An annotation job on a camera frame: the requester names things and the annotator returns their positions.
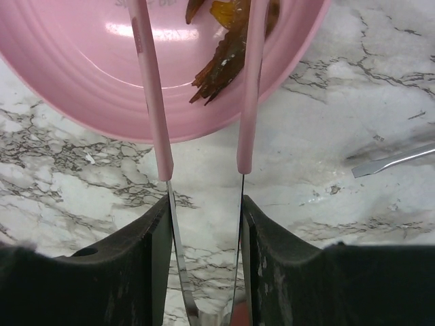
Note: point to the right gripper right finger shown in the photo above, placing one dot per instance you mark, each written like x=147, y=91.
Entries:
x=291, y=282

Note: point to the yellow brown food piece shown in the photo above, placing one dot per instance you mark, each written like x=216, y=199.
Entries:
x=228, y=14

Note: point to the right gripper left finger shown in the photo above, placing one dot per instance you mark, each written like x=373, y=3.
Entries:
x=119, y=280

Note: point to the pink food tongs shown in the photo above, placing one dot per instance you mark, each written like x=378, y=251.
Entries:
x=148, y=64

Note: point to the dark brown food piece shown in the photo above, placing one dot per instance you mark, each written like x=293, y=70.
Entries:
x=226, y=64

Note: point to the red blue screwdriver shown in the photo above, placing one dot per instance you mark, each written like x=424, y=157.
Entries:
x=376, y=166

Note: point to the pink food plate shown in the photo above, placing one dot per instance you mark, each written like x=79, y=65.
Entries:
x=80, y=58

